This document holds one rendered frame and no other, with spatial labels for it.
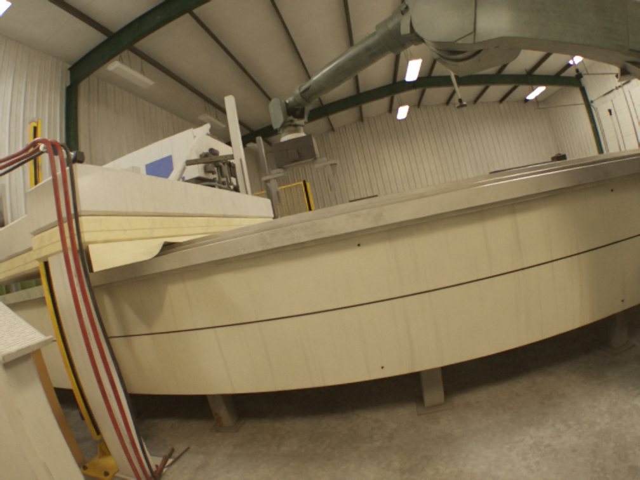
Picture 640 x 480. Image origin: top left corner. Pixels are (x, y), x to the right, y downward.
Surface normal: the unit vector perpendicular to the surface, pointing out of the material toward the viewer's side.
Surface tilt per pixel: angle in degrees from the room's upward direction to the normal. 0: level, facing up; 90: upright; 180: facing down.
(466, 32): 90
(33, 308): 90
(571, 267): 90
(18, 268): 90
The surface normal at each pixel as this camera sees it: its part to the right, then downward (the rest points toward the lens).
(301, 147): -0.15, 0.05
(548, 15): -0.69, 0.16
